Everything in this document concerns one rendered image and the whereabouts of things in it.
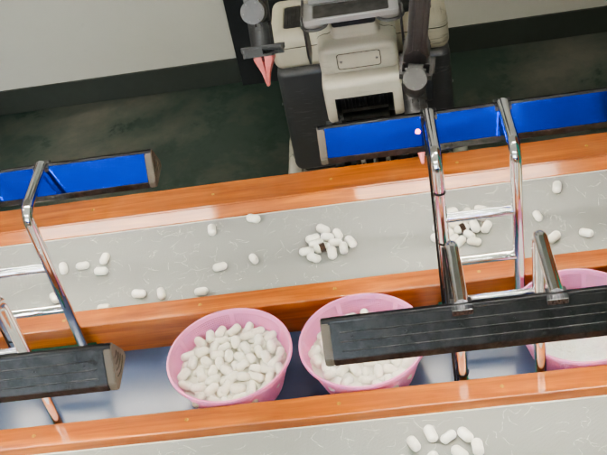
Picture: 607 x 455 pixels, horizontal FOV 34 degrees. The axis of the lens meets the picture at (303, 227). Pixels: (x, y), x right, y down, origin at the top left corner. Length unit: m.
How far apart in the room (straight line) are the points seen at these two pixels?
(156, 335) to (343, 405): 0.52
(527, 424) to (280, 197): 0.89
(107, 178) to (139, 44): 2.35
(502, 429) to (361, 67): 1.26
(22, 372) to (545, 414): 0.95
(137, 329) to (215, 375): 0.25
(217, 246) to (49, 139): 2.17
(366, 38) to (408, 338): 1.33
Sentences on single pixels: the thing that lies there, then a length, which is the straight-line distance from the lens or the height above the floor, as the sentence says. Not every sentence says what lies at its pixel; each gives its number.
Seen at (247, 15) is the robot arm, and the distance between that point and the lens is 2.36.
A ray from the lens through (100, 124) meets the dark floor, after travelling 4.45.
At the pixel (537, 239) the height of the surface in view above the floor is 1.12.
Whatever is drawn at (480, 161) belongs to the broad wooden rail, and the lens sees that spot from 2.48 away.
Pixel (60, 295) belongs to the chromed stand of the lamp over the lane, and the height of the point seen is 0.89.
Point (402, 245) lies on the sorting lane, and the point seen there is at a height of 0.74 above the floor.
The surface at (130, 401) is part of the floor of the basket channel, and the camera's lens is 2.20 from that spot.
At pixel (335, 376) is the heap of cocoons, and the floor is 0.74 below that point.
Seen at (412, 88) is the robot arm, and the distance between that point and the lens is 2.35.
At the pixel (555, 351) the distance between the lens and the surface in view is 2.06.
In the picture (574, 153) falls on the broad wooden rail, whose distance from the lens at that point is 2.50.
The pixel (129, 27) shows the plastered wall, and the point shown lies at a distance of 4.41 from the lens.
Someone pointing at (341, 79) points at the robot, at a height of 0.80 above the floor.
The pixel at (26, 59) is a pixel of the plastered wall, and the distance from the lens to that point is 4.59.
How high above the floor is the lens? 2.25
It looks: 39 degrees down
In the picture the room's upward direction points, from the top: 12 degrees counter-clockwise
